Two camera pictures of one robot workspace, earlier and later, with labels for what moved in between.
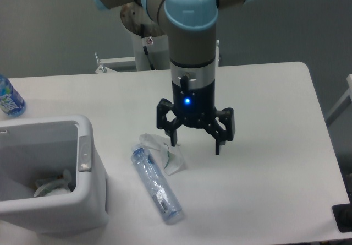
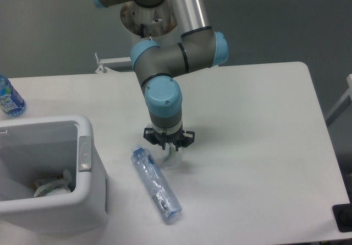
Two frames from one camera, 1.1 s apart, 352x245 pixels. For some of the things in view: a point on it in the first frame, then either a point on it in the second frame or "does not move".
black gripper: (196, 108) → (156, 137)
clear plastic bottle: (156, 185) does not move
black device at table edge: (342, 213) does not move
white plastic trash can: (33, 149) does not move
